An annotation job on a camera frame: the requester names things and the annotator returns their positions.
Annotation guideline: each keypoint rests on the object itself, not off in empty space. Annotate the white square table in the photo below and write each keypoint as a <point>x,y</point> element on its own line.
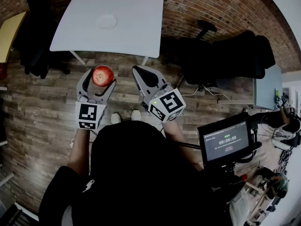
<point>131,32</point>

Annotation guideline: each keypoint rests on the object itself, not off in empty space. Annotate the black office chair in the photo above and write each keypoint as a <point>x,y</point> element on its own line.
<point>35,43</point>
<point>223,60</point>

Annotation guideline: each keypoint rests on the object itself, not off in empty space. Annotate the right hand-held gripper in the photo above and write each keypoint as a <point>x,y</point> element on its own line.
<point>168,105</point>

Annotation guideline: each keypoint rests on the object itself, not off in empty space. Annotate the desk with blue-grey panel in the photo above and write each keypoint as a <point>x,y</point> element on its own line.
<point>268,88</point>

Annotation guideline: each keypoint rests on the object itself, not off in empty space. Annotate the person's right forearm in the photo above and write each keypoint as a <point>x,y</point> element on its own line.
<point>175,135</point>

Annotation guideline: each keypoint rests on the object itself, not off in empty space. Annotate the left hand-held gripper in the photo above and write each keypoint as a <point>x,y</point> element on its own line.
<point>89,113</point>

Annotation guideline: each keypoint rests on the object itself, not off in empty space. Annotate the person's left forearm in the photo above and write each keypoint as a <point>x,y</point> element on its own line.
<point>78,149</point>

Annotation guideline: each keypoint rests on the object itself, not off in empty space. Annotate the red knob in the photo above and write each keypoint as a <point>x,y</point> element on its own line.
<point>243,177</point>

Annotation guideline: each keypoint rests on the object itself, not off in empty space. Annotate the red apple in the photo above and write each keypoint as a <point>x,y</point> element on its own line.
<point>102,75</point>

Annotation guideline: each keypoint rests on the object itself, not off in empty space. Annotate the white plate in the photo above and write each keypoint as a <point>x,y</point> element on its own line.
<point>106,21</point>

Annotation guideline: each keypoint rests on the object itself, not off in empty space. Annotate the person's right white shoe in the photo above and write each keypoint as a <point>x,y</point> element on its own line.
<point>136,115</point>

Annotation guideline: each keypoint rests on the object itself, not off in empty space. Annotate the person's left white shoe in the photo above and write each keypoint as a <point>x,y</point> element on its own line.
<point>115,118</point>

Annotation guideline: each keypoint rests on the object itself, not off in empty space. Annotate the white metal rack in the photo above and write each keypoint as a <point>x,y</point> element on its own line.
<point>7,178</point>

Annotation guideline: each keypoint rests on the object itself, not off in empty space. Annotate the black monitor screen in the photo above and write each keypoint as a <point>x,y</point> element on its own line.
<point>225,142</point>

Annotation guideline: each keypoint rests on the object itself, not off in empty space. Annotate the person's white shoe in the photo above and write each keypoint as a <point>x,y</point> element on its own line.
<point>136,115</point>
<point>115,118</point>

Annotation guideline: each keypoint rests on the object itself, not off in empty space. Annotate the person's black clothing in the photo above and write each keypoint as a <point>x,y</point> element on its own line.
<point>131,173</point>

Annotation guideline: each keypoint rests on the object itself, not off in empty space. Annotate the yellow wooden desk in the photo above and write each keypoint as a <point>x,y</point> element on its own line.
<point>9,34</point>

